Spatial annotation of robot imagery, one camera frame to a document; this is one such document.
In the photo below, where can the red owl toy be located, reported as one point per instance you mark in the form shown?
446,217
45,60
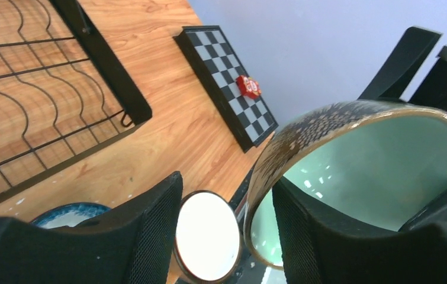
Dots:
248,87

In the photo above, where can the blue floral bowl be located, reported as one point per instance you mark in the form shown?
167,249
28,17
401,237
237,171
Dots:
69,215

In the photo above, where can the celadon bowl brown rim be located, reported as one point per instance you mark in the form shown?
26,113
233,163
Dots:
379,162

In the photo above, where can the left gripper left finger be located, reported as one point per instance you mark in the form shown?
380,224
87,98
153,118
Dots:
131,243

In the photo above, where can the black white checkerboard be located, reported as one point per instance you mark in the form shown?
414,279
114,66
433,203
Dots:
220,71

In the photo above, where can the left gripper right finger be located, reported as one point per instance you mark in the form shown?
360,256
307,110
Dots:
323,245

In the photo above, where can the black wire dish rack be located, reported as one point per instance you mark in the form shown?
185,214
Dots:
64,94

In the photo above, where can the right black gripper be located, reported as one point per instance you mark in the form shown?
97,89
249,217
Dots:
394,77

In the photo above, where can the white bowl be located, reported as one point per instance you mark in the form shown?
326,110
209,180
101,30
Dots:
208,243

